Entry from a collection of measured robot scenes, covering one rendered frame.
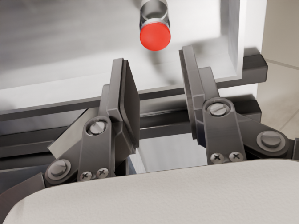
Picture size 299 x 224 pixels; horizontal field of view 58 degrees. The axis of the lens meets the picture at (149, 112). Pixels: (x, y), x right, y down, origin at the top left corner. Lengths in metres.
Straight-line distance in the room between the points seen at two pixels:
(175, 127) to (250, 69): 0.09
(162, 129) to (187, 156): 0.09
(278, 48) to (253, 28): 1.16
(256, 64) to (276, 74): 1.25
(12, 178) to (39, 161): 0.11
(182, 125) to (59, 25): 0.15
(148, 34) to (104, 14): 0.06
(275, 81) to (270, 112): 0.23
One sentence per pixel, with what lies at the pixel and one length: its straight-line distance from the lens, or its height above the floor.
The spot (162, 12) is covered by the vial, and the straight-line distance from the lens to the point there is 0.19.
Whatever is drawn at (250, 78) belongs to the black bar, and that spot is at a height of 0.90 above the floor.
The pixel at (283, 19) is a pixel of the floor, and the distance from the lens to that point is 1.34.
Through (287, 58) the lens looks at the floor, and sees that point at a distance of 1.46.
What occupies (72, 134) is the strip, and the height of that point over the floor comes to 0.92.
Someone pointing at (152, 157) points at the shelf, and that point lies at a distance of 0.36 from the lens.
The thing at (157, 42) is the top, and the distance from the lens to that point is 0.19.
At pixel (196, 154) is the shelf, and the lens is 0.36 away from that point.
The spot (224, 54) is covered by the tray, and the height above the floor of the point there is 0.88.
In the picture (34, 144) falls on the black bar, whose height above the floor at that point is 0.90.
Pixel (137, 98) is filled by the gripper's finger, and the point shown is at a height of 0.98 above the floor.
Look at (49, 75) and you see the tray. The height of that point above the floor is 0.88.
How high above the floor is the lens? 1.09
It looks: 45 degrees down
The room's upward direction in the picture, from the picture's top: 180 degrees clockwise
